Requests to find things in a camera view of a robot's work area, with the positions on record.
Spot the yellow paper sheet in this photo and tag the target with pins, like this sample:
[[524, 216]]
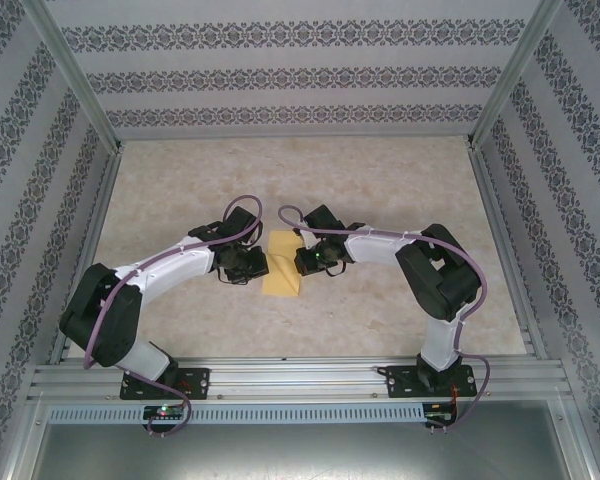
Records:
[[280, 285]]

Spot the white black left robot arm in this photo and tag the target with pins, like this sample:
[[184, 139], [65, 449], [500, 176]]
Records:
[[100, 315]]

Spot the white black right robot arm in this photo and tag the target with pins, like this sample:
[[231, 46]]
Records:
[[440, 280]]

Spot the small controller board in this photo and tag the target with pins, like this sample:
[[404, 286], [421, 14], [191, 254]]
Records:
[[162, 412], [440, 412]]

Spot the grey metal panel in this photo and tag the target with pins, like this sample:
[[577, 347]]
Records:
[[300, 455]]

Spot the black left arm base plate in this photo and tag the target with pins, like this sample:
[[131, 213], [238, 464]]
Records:
[[197, 382]]

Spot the aluminium mounting rail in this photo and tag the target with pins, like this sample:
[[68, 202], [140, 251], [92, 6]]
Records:
[[300, 377]]

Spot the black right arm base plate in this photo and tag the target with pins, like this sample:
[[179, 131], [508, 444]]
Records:
[[397, 382]]

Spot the aluminium side rail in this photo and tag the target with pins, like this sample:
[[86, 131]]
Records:
[[505, 250], [87, 225]]

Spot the aluminium frame post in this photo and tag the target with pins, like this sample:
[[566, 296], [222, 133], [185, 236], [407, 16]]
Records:
[[80, 80], [510, 75]]

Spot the aluminium lower frame bar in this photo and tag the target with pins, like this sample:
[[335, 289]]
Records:
[[22, 440], [580, 440]]

